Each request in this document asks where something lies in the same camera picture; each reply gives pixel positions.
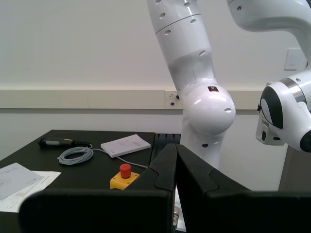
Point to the grey printed paper sheet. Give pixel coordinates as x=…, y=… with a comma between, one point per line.
x=14, y=180

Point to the white booklet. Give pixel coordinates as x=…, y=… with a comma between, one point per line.
x=125, y=145

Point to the white printed paper sheet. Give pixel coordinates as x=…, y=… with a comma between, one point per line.
x=36, y=185

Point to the white wall light switch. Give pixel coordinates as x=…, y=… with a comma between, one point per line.
x=294, y=59

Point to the yellow emergency stop red button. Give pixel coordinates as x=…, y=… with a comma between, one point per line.
x=122, y=180

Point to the black handheld enabling device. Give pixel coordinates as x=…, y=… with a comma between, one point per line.
x=54, y=142

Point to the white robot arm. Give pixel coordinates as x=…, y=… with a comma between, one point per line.
x=189, y=60

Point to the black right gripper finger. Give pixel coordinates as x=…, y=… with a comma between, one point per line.
x=243, y=211
x=97, y=211

